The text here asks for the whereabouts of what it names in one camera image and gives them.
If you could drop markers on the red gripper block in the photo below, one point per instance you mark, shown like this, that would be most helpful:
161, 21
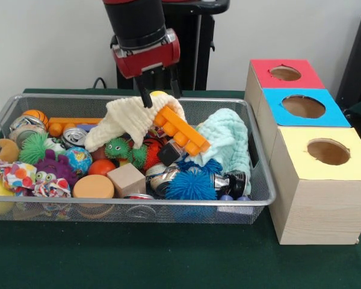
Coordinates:
150, 58

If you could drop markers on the cream waffle cloth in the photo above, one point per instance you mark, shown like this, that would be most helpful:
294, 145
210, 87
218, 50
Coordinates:
132, 120

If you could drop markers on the light blue waffle cloth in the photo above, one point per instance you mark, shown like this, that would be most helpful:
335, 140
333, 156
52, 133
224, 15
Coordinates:
228, 138

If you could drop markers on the wooden box with three holes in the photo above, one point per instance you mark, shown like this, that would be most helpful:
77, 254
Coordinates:
319, 210

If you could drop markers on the orange grid tray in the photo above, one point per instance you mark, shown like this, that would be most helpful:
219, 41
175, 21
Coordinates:
180, 129

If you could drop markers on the orange flat toy brick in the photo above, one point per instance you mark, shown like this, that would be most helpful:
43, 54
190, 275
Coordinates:
75, 122

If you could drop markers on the plain wooden cube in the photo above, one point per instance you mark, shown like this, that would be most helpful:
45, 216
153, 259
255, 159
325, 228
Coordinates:
126, 179

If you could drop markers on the blue spiky rubber ball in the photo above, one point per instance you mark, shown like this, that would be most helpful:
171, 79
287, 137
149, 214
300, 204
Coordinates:
189, 185

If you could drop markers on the blue globe ball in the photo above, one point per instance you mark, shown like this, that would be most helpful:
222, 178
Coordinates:
78, 159

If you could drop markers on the orange foam disc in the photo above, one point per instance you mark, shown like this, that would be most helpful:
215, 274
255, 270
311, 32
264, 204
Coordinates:
93, 186

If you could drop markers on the crushed black drink can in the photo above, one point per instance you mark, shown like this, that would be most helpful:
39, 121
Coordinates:
231, 183

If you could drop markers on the purple spiky monster toy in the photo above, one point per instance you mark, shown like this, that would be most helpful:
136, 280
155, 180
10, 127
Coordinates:
54, 167

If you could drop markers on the black upright panel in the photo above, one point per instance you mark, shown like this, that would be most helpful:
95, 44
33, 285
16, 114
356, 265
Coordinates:
358, 60

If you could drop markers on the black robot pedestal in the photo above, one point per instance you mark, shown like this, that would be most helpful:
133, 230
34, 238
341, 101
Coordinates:
189, 78

